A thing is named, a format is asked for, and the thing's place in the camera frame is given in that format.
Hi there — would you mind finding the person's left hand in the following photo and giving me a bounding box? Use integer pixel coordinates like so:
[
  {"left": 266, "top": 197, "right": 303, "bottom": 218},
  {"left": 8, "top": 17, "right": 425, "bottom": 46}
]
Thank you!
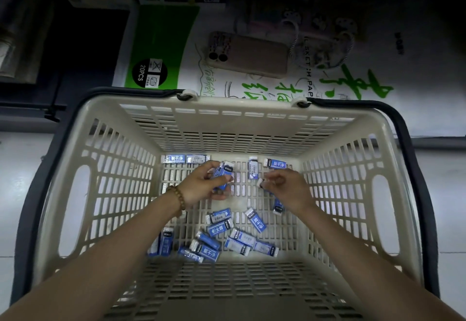
[{"left": 176, "top": 160, "right": 234, "bottom": 211}]

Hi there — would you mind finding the person's right hand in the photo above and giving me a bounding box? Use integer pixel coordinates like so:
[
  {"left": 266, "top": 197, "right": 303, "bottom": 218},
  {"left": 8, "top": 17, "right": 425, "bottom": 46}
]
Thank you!
[{"left": 260, "top": 168, "right": 316, "bottom": 219}]

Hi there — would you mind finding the blue packaged eraser bundle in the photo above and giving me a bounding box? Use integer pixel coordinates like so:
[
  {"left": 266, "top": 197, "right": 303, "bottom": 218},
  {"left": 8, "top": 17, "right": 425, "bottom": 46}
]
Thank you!
[{"left": 211, "top": 160, "right": 235, "bottom": 191}]

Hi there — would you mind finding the pile of mixed packaged erasers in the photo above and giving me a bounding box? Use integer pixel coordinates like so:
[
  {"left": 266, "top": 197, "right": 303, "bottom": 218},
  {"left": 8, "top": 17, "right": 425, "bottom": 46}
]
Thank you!
[{"left": 147, "top": 154, "right": 288, "bottom": 264}]

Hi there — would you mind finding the beige plastic shopping basket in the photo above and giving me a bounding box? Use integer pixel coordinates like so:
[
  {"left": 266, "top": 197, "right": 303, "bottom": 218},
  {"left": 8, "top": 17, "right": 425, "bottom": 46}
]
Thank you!
[{"left": 11, "top": 87, "right": 439, "bottom": 321}]

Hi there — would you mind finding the person's right forearm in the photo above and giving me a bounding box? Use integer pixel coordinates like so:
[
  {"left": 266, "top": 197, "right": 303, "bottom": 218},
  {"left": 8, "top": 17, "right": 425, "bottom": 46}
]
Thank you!
[{"left": 300, "top": 204, "right": 466, "bottom": 321}]

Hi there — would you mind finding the person's left forearm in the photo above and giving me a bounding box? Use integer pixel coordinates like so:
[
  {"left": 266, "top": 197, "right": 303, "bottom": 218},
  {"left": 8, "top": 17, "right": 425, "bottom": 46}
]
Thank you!
[{"left": 0, "top": 191, "right": 183, "bottom": 321}]

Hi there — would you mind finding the green and white paper pack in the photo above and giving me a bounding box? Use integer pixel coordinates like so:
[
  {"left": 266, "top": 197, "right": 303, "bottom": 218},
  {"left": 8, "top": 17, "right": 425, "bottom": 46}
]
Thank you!
[{"left": 113, "top": 4, "right": 466, "bottom": 138}]

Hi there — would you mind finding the dark metal shelf unit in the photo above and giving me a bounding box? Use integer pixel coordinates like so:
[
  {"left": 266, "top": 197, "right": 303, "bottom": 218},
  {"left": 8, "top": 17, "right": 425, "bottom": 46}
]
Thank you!
[{"left": 0, "top": 0, "right": 466, "bottom": 150}]

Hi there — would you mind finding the wooden bead bracelet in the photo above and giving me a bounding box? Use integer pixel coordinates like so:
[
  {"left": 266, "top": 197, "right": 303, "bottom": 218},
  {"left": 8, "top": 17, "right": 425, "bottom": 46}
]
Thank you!
[{"left": 166, "top": 185, "right": 186, "bottom": 218}]

